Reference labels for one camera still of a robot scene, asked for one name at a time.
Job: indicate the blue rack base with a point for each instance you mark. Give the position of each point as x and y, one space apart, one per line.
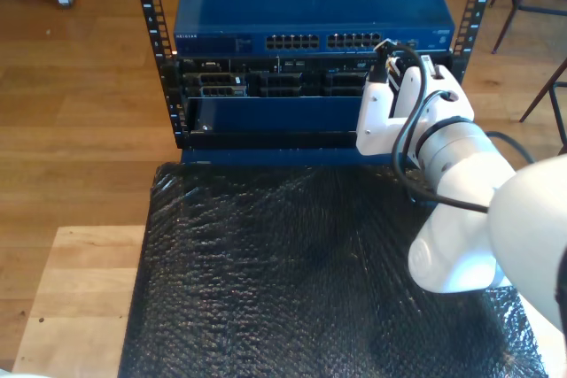
266 156

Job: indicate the black textured mat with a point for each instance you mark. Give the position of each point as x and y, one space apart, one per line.
266 285

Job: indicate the black rack frame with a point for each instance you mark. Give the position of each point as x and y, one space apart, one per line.
148 6

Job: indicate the black rack server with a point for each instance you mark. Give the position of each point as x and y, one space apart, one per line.
274 79

